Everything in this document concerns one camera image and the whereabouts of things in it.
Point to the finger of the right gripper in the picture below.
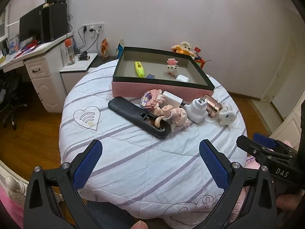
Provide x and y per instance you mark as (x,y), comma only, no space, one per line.
(264,140)
(251,148)

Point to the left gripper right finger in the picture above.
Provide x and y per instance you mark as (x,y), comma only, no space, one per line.
(217,164)

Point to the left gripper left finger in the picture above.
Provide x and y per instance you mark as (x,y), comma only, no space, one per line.
(84,163)

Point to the white plug adapter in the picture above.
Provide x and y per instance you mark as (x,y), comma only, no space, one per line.
(196,110)

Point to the rose gold metal cylinder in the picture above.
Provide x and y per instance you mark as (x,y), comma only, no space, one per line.
(213,106)

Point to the pink baby doll figurine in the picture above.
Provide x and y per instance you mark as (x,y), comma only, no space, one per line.
(175,116)

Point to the black remote control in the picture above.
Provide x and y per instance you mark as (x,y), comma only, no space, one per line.
(140,117)

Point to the pink brick block toy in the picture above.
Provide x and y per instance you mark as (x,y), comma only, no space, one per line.
(152,99)

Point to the white earbud case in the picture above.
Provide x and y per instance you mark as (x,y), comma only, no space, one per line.
(182,78)

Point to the yellow highlighter pen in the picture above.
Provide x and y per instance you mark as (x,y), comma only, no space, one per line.
(139,69)

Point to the pink white block figure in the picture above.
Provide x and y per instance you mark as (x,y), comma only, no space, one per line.
(172,66)

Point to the blue gold lighter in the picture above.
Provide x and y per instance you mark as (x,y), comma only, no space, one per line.
(150,76)

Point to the person's right hand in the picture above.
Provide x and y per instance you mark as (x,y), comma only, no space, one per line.
(289,201)

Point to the person's left hand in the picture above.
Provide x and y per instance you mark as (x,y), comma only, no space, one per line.
(140,225)

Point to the white striped quilted tablecloth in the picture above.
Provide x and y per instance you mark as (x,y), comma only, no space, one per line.
(146,176)

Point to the white square charger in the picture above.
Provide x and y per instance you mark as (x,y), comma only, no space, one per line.
(171,99)

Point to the low white side cabinet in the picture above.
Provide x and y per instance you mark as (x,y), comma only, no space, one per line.
(73,73)

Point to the orange toy storage box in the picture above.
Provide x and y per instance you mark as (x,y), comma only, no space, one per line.
(199,60)

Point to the pink box with black rim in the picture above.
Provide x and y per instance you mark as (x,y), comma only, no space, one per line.
(126,83)

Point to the black office chair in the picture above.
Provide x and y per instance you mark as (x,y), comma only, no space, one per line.
(13,97)

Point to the white desk with drawers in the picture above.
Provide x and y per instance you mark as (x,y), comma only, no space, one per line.
(43,66)

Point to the orange snack bag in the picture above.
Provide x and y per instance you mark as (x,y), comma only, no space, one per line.
(104,49)

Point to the clear bottle red cap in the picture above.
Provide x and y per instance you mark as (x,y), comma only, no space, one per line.
(70,54)

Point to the blue white snack bag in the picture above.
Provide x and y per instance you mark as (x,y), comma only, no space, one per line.
(120,48)

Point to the yellow plush toy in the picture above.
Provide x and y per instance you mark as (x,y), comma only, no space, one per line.
(182,50)

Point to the white plush monkey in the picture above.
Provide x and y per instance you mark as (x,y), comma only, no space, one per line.
(185,46)

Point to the black computer monitor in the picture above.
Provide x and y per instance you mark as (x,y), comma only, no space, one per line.
(30,25)

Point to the black computer tower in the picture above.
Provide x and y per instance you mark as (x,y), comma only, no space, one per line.
(54,22)

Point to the white wall power strip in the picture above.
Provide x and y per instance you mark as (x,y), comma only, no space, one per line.
(94,26)

